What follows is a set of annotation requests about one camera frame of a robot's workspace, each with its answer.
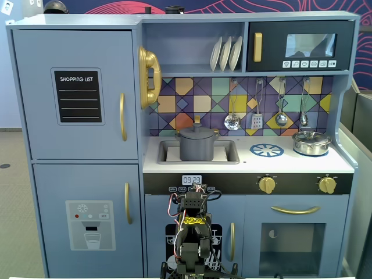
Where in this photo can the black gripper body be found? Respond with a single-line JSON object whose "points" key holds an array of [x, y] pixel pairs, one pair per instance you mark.
{"points": [[194, 201]]}

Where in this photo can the dark gray pot lid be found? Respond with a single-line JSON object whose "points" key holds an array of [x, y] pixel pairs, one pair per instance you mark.
{"points": [[197, 133]]}

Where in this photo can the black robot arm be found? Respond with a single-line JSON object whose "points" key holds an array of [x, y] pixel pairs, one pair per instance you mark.
{"points": [[190, 253]]}

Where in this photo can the steel rimmed glass lid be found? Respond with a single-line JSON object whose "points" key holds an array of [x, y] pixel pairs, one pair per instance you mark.
{"points": [[311, 137]]}

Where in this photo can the dark gray toy pot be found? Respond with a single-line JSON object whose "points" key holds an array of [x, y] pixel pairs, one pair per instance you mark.
{"points": [[197, 149]]}

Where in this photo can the black dish rack sticker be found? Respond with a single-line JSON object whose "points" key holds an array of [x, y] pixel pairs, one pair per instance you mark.
{"points": [[217, 229]]}

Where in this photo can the blue dishwasher door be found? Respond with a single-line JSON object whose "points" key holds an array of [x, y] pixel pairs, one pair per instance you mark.
{"points": [[157, 209]]}

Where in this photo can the gray toy sink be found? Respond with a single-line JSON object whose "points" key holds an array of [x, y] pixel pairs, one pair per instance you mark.
{"points": [[229, 151]]}

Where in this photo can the blue oven door with window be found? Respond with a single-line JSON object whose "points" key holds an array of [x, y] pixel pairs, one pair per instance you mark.
{"points": [[253, 215]]}

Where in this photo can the gold stove knob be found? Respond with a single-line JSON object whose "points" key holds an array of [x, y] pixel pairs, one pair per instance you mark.
{"points": [[267, 184], [327, 184]]}

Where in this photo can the gold toy faucet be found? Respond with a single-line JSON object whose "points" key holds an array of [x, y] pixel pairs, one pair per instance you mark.
{"points": [[197, 118]]}

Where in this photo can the steel toy slotted spoon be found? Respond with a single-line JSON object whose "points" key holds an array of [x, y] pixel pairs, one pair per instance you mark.
{"points": [[232, 122]]}

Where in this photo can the black table clamp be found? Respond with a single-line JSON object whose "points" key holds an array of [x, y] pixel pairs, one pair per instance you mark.
{"points": [[234, 268], [165, 268]]}

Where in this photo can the steel toy spatula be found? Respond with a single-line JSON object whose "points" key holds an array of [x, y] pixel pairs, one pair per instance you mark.
{"points": [[257, 122]]}

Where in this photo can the steel toy ladle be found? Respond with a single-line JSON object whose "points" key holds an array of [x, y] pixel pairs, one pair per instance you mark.
{"points": [[281, 119]]}

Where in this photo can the shiny steel toy pot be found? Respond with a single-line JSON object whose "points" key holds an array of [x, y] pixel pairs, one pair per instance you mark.
{"points": [[311, 148]]}

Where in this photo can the silver toy whisk utensil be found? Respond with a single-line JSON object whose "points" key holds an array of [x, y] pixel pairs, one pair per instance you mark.
{"points": [[304, 119]]}

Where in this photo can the gray water dispenser sticker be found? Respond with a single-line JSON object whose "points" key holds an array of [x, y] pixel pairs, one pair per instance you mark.
{"points": [[75, 238]]}

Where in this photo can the white toy plate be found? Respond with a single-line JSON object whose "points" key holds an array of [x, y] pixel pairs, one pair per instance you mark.
{"points": [[215, 55], [226, 55], [236, 53]]}

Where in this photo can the gold toy phone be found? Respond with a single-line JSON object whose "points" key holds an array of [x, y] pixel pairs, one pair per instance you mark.
{"points": [[149, 61]]}

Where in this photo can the blue fridge door with dispenser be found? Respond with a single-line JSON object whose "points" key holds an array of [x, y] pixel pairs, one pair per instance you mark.
{"points": [[52, 186]]}

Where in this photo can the gray rounded desk divider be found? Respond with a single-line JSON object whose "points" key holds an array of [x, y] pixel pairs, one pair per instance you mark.
{"points": [[357, 189]]}

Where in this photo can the black shopping list sticker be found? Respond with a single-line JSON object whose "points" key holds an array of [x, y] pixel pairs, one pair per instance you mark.
{"points": [[78, 84]]}

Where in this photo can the black toy microwave door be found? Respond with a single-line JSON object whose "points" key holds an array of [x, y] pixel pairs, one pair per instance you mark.
{"points": [[273, 43]]}

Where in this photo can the blue fridge door with list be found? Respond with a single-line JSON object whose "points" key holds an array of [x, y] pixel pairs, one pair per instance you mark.
{"points": [[37, 139]]}

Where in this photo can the black round object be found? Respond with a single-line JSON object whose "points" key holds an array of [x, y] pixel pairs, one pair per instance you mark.
{"points": [[173, 10]]}

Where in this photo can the small black object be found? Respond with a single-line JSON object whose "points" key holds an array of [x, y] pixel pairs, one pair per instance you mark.
{"points": [[148, 10]]}

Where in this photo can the round floor outlet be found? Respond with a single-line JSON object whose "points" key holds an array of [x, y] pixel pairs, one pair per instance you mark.
{"points": [[4, 166]]}

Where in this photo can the blue wooden toy kitchen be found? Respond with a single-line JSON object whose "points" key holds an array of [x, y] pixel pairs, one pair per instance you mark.
{"points": [[72, 21]]}

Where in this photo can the black helmet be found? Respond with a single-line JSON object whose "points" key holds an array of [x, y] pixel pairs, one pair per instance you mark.
{"points": [[55, 7]]}

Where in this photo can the paper face picture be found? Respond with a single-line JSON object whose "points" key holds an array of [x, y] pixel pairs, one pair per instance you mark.
{"points": [[7, 7]]}

